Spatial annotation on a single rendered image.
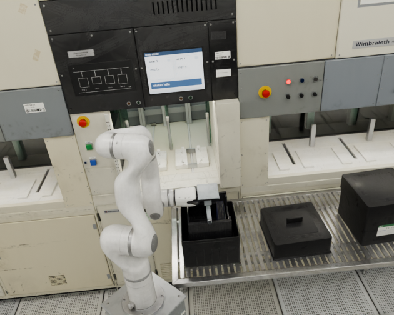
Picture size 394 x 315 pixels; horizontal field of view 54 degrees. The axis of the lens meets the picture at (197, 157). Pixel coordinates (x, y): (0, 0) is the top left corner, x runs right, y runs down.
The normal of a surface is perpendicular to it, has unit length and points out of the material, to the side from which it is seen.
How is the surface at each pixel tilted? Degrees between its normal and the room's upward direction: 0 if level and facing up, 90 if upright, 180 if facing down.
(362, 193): 0
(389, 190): 0
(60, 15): 90
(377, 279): 0
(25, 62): 90
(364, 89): 90
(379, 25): 90
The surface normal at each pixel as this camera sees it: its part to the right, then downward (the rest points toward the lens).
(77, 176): 0.07, 0.52
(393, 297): -0.07, -0.85
